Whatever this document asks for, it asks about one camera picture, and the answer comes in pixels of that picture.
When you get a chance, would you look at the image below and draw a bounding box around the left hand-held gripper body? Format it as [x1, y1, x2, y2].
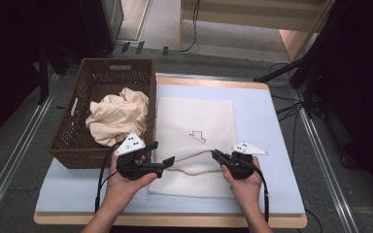
[114, 131, 163, 182]

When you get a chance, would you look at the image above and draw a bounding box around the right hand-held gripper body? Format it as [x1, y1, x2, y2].
[226, 141, 270, 181]

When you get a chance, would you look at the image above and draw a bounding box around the cream cloth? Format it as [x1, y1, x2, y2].
[85, 86, 150, 148]

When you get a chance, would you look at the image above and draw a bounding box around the white cloth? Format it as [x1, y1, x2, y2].
[148, 96, 238, 199]

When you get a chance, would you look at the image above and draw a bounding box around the brown wicker basket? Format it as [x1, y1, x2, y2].
[48, 57, 157, 170]

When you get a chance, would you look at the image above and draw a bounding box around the person's right hand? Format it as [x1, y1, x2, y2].
[221, 156, 264, 212]

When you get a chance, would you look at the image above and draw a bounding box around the person's left hand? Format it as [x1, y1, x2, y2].
[105, 154, 159, 213]

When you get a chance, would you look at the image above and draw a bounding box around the light blue foam mat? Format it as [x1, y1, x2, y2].
[35, 84, 306, 216]

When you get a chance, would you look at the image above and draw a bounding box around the wooden table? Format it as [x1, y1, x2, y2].
[33, 75, 308, 229]

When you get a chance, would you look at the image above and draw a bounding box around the black stand leg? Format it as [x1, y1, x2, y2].
[253, 54, 309, 83]

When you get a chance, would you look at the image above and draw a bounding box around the light wooden shelf unit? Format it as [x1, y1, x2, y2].
[178, 0, 336, 62]

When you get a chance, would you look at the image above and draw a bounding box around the dark cabinet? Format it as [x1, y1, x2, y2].
[79, 0, 125, 57]

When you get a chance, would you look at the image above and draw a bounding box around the black curtain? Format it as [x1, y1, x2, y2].
[0, 0, 85, 150]
[304, 0, 373, 208]

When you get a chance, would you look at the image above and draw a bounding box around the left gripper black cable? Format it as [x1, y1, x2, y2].
[94, 141, 126, 214]

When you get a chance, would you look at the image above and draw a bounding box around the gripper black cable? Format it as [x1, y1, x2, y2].
[94, 141, 126, 214]
[252, 164, 271, 224]

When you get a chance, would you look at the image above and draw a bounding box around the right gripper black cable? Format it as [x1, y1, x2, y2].
[252, 164, 271, 224]

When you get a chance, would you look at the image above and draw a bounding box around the black floor cable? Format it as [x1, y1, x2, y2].
[269, 62, 306, 124]

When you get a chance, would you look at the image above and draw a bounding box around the metal floor rail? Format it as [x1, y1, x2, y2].
[292, 90, 360, 233]
[0, 74, 59, 224]

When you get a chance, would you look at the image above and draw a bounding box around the thin black hanging cable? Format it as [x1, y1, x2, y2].
[168, 0, 202, 54]

